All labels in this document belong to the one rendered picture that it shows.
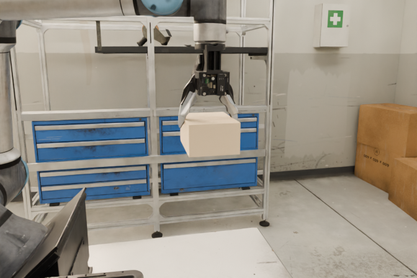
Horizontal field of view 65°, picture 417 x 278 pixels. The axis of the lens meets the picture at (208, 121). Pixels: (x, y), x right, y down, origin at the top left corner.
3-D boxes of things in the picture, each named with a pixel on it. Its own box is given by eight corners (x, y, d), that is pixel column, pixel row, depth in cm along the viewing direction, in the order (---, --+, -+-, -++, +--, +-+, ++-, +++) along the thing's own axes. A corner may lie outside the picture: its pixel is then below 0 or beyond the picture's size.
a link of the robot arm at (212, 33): (191, 25, 78) (224, 26, 79) (191, 45, 78) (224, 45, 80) (196, 22, 70) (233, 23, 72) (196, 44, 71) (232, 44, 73)
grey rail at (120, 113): (20, 118, 211) (18, 111, 210) (266, 110, 245) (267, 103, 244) (14, 121, 201) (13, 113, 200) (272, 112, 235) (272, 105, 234)
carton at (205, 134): (180, 140, 89) (180, 113, 88) (223, 138, 91) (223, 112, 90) (188, 157, 74) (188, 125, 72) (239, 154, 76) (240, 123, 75)
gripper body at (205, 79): (197, 98, 72) (197, 43, 70) (191, 94, 81) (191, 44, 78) (230, 97, 74) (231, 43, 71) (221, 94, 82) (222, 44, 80)
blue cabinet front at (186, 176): (161, 193, 233) (159, 116, 222) (256, 185, 248) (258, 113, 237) (161, 195, 230) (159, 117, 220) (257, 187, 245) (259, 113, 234)
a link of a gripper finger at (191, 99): (171, 125, 74) (193, 91, 74) (169, 120, 80) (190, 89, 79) (182, 132, 75) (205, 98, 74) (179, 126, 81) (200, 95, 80)
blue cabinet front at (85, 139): (40, 203, 217) (31, 121, 206) (149, 194, 232) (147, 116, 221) (39, 205, 214) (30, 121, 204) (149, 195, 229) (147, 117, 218)
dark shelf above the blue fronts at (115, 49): (102, 55, 249) (102, 48, 248) (251, 56, 273) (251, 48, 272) (95, 54, 206) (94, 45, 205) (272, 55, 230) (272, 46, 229)
